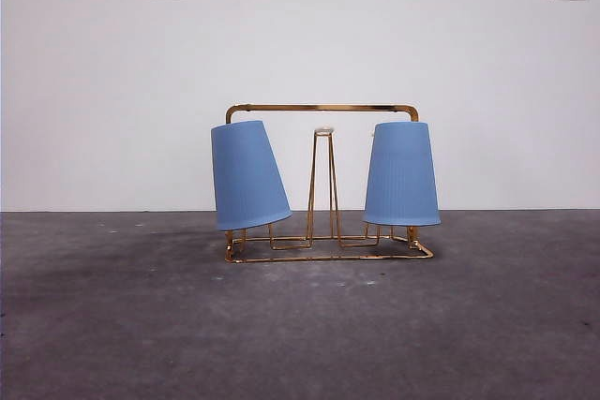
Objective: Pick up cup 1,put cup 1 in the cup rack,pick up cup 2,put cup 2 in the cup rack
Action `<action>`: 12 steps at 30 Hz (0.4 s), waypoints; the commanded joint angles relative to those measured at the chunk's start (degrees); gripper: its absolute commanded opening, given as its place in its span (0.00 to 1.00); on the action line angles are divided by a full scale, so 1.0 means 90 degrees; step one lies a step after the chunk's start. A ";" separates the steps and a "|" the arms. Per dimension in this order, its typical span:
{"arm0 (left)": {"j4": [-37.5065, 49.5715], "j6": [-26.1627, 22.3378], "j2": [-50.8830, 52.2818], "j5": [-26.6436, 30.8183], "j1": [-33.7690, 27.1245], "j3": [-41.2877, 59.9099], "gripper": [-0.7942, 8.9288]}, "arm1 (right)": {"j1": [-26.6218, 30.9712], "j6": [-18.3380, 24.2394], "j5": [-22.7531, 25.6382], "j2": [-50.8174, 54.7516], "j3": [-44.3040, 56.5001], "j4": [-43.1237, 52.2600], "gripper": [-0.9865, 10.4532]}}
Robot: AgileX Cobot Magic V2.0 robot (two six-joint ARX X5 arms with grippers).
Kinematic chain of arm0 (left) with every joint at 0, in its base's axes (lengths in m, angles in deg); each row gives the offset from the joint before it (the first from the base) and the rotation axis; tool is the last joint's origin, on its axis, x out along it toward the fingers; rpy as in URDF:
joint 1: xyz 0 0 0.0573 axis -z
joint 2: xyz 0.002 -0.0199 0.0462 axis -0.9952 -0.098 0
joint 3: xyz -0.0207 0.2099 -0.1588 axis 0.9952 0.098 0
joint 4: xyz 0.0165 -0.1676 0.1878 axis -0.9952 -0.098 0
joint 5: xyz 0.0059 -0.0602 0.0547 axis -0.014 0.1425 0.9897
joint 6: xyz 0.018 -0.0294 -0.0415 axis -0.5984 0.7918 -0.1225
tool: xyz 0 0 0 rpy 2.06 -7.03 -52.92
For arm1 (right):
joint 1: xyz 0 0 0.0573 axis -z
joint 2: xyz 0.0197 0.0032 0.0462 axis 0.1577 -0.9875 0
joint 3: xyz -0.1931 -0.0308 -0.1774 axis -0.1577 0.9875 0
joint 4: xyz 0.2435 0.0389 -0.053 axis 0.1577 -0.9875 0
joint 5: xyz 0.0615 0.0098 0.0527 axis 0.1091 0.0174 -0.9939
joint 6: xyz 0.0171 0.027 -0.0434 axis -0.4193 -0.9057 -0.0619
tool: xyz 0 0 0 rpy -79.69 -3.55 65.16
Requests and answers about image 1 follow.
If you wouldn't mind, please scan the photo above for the blue ribbed plastic cup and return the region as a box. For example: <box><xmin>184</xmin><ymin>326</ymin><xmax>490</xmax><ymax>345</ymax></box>
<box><xmin>362</xmin><ymin>120</ymin><xmax>443</xmax><ymax>227</ymax></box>
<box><xmin>209</xmin><ymin>120</ymin><xmax>293</xmax><ymax>232</ymax></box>

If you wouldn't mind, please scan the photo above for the gold wire cup rack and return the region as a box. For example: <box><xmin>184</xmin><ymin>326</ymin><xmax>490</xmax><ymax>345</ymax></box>
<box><xmin>223</xmin><ymin>102</ymin><xmax>435</xmax><ymax>265</ymax></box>

